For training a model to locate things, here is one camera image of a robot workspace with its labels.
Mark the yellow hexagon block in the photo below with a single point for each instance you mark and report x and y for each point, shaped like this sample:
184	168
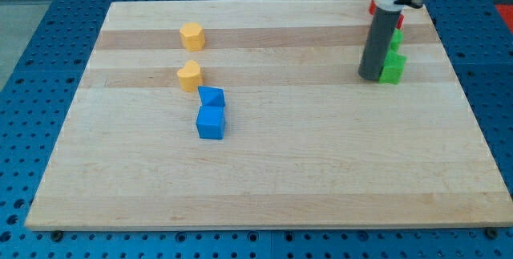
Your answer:
192	36

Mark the green star block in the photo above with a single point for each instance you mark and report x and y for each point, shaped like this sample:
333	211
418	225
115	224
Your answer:
393	68

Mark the wooden board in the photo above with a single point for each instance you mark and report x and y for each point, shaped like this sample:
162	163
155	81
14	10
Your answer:
308	143

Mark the blue cube block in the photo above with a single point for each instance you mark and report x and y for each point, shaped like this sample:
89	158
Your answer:
210	123

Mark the blue triangle block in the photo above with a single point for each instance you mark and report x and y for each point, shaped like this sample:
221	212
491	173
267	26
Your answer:
211	96

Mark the yellow heart block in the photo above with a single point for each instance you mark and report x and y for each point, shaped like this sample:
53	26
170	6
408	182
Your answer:
190	76

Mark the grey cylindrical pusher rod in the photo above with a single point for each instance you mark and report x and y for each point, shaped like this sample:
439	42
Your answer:
378	42

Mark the red block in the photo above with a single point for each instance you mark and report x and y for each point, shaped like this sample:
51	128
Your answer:
373	7

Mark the green round block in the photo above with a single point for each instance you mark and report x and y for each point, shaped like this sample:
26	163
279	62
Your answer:
396	40

